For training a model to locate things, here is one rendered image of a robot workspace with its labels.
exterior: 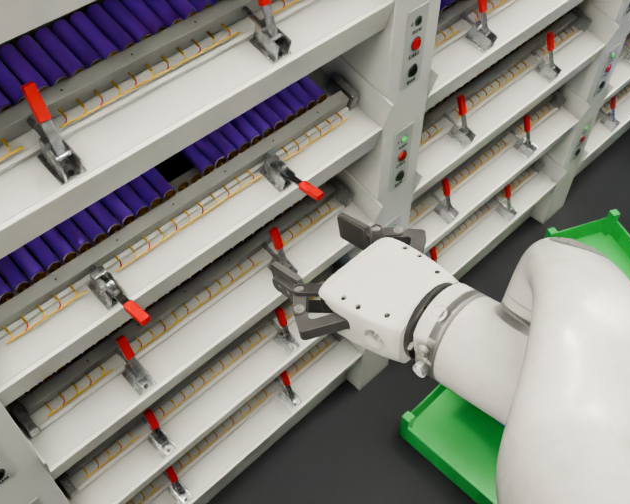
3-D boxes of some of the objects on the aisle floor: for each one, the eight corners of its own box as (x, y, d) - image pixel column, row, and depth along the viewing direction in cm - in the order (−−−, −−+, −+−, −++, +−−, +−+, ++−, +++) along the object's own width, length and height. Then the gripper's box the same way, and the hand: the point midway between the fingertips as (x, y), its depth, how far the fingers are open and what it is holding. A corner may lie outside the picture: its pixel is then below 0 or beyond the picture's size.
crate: (573, 467, 152) (584, 450, 146) (514, 537, 143) (523, 522, 136) (457, 375, 165) (463, 356, 159) (397, 434, 156) (401, 416, 150)
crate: (680, 318, 175) (693, 298, 169) (607, 343, 171) (618, 324, 165) (606, 229, 193) (616, 208, 187) (539, 249, 189) (546, 228, 183)
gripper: (505, 242, 66) (363, 175, 76) (372, 361, 58) (234, 268, 68) (503, 301, 71) (370, 231, 81) (380, 417, 63) (251, 323, 73)
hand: (315, 252), depth 74 cm, fingers open, 8 cm apart
